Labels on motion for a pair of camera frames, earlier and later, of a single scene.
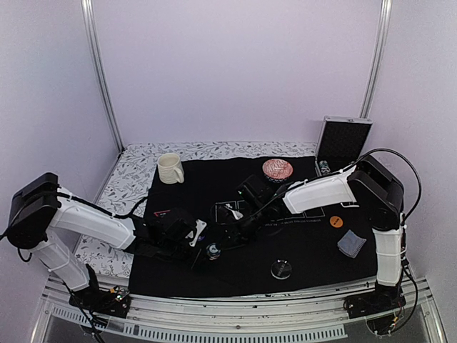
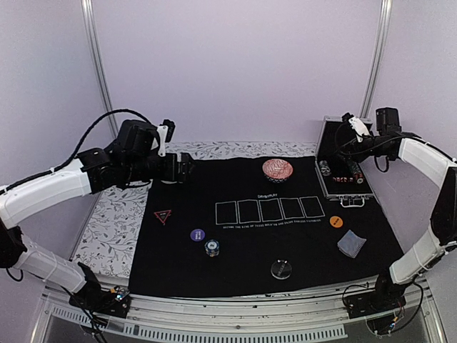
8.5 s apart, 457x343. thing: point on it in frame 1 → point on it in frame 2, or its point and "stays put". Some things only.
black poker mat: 226,228 stays put
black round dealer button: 281,269 stays put
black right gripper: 238,237 → 353,146
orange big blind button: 335,221 stays put
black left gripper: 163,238 → 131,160
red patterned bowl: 277,168 stays put
